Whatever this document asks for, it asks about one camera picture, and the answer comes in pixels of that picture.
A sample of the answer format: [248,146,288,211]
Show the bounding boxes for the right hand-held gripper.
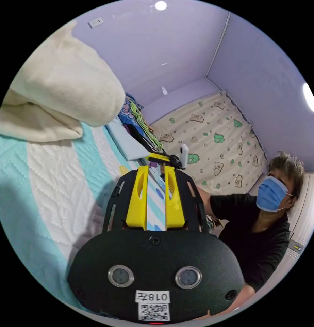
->
[147,152,185,170]

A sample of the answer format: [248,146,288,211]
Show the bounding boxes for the light blue short sleeve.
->
[105,118,150,162]

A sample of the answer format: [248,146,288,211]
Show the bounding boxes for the bed with teal white quilt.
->
[0,119,170,313]

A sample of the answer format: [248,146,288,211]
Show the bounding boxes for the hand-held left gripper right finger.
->
[164,166,186,229]

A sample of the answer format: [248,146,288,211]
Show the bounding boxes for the white cupboard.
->
[286,172,314,267]

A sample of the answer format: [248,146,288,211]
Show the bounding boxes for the cream curtain with bear print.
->
[148,92,269,196]

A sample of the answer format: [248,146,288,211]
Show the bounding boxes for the pile of clothes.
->
[118,93,164,154]

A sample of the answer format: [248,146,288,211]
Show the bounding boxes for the person's body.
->
[207,151,306,293]

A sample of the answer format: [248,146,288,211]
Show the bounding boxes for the person's right forearm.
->
[196,186,211,223]

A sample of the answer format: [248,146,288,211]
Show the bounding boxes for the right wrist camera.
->
[180,144,190,170]

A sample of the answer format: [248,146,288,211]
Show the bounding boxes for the person's left forearm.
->
[218,283,257,318]

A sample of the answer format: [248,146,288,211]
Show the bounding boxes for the cream folded blanket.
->
[0,20,126,142]

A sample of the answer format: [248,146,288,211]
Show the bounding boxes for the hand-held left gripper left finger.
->
[125,165,149,229]

